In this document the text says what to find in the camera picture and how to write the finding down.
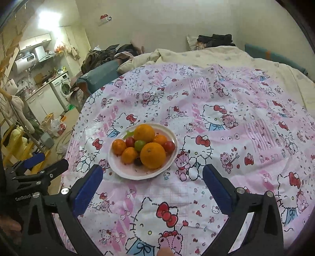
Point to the large orange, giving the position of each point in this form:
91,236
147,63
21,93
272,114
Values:
144,132
153,155

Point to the dark clothes pile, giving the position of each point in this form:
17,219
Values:
97,57

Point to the green lime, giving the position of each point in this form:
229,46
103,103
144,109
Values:
139,144

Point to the small mandarin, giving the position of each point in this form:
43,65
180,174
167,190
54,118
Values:
160,139

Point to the pink Hello Kitty cloth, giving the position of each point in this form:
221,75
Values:
240,120

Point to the red cherry tomato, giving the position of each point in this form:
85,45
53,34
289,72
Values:
169,147

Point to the white washing machine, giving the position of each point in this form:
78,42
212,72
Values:
61,86

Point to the white pink plate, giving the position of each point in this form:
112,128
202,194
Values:
133,172

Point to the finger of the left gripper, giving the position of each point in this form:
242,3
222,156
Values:
22,166
43,178

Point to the cream bed blanket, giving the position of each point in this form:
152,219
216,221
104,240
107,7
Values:
296,84

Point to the plastic bag on floor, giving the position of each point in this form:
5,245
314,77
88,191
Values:
57,127

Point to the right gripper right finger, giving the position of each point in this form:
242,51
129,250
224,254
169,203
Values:
265,233

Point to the mandarin orange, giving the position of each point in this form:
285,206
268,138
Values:
118,146
129,155

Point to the white water heater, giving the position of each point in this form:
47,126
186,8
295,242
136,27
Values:
24,63

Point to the person left hand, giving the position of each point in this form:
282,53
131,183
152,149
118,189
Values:
11,228

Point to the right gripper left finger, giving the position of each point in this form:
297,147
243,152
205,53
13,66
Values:
40,235

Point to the teal pillow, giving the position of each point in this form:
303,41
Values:
100,76

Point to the white kitchen cabinet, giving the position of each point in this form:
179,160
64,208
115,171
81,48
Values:
44,102

